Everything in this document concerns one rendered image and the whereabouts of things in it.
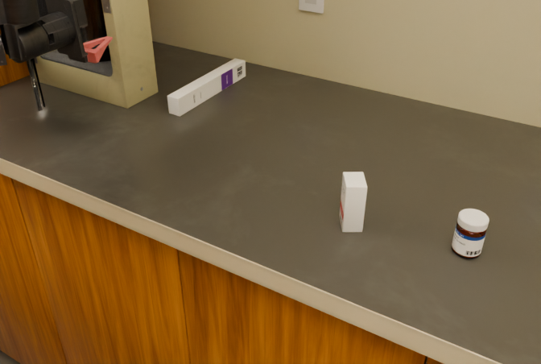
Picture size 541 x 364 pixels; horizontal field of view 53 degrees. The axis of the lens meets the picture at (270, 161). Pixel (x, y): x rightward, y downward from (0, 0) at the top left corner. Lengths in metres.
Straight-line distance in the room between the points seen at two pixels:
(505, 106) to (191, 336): 0.86
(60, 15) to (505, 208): 0.84
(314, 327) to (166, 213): 0.31
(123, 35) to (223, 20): 0.42
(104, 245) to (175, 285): 0.18
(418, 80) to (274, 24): 0.42
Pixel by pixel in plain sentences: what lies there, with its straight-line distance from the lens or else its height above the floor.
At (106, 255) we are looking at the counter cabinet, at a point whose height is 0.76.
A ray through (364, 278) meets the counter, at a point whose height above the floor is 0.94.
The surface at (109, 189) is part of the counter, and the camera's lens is 1.04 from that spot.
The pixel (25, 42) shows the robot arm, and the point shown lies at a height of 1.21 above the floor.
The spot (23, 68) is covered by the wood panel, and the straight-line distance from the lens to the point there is 1.59.
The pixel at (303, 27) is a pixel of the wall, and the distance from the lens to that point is 1.48.
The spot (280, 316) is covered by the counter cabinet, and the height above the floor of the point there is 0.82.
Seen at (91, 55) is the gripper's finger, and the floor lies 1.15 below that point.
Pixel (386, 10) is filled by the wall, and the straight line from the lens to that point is 1.37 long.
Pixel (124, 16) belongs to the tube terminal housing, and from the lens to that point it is 1.27.
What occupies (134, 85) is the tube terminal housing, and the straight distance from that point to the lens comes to 1.33.
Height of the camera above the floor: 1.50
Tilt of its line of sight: 31 degrees down
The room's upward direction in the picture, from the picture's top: straight up
